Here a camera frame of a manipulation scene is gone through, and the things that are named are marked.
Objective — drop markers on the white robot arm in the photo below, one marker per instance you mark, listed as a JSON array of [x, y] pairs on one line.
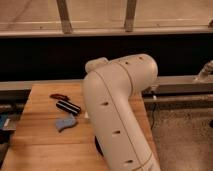
[[107, 88]]

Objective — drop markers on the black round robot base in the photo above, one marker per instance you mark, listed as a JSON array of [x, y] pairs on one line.
[[98, 147]]

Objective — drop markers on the black striped rectangular block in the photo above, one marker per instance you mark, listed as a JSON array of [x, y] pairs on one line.
[[68, 107]]

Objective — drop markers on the dark red small object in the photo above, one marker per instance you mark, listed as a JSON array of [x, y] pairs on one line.
[[60, 97]]

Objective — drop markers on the blue plastic piece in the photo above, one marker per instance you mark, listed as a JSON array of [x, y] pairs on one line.
[[63, 123]]

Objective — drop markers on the white object at right edge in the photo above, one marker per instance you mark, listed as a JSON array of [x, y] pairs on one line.
[[205, 72]]

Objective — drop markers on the blue object at left edge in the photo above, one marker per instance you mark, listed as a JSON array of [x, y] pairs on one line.
[[7, 123]]

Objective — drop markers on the right metal window post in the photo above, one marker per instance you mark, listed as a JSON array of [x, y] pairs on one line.
[[130, 15]]

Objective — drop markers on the metal window post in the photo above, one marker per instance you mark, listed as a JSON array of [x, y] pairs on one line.
[[130, 15], [64, 16]]

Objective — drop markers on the left metal window post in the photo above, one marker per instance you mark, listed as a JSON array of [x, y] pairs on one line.
[[64, 16]]

